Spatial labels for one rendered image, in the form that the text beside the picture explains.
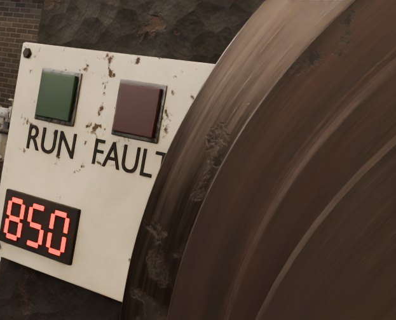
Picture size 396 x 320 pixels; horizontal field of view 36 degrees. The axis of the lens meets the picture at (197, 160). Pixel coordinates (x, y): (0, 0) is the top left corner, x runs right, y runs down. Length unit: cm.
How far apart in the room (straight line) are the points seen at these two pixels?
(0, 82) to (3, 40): 63
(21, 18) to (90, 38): 899
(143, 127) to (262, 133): 21
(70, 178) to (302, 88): 29
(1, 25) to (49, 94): 929
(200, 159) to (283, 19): 7
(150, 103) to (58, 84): 9
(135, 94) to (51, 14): 14
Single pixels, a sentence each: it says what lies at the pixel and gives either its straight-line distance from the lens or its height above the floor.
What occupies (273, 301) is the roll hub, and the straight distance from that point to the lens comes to 16.
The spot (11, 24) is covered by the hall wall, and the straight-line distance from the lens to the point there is 962.
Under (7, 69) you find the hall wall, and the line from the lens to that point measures 953.
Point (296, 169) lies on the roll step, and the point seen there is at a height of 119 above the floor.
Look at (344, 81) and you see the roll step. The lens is 22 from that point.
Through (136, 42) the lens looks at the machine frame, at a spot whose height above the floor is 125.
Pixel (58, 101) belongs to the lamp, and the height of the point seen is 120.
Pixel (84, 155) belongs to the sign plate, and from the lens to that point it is 47.
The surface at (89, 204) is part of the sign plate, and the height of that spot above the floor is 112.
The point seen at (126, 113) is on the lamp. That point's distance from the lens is 45.
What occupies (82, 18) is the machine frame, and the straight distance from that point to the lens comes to 52.
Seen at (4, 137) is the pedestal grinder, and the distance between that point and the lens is 893.
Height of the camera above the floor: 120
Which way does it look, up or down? 3 degrees down
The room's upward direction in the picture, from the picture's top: 10 degrees clockwise
